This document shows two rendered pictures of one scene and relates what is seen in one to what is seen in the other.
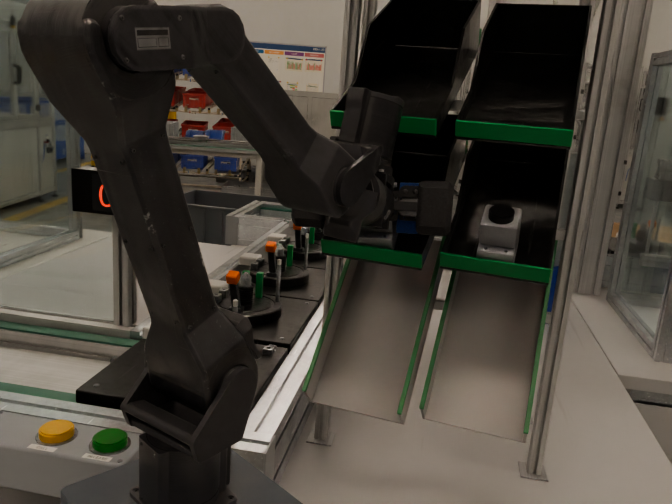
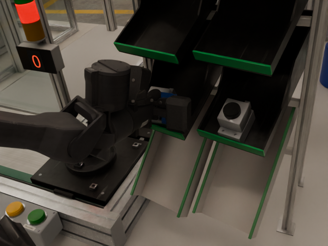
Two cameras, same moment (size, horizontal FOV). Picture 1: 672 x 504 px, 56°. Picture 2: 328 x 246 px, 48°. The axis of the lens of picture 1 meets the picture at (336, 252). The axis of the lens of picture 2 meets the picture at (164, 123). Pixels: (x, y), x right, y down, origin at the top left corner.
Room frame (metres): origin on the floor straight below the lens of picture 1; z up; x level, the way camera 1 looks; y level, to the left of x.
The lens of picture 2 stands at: (0.22, -0.25, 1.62)
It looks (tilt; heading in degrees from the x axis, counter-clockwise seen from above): 36 degrees down; 20
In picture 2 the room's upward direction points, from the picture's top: 7 degrees counter-clockwise
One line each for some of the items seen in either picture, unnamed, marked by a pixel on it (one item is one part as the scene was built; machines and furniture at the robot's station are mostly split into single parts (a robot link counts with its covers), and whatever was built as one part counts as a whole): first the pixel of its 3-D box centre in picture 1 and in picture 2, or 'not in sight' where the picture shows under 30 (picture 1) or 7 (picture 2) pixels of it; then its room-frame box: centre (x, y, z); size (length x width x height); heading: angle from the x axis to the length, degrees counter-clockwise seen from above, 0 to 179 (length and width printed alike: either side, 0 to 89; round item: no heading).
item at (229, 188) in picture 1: (253, 192); not in sight; (6.23, 0.87, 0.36); 0.60 x 0.40 x 0.15; 92
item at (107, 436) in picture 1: (110, 443); (37, 217); (0.67, 0.25, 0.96); 0.04 x 0.04 x 0.02
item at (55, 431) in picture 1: (56, 434); (15, 209); (0.68, 0.32, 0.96); 0.04 x 0.04 x 0.02
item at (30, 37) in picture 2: not in sight; (33, 29); (1.03, 0.37, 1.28); 0.05 x 0.05 x 0.05
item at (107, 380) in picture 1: (192, 372); (92, 161); (0.88, 0.21, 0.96); 0.24 x 0.24 x 0.02; 81
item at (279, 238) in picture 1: (303, 238); not in sight; (1.62, 0.09, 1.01); 0.24 x 0.24 x 0.13; 81
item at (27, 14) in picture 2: not in sight; (27, 10); (1.03, 0.37, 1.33); 0.05 x 0.05 x 0.05
